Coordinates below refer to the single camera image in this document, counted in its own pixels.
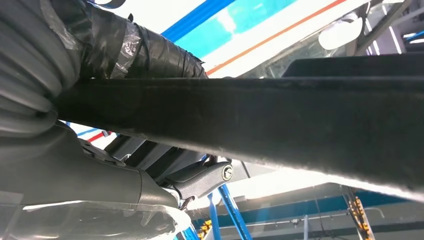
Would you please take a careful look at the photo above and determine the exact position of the white car with red stripe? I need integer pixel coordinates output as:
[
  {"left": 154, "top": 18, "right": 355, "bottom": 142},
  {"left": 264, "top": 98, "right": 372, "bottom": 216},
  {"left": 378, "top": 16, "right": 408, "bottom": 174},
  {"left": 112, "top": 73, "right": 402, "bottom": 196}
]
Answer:
[{"left": 67, "top": 0, "right": 413, "bottom": 150}]

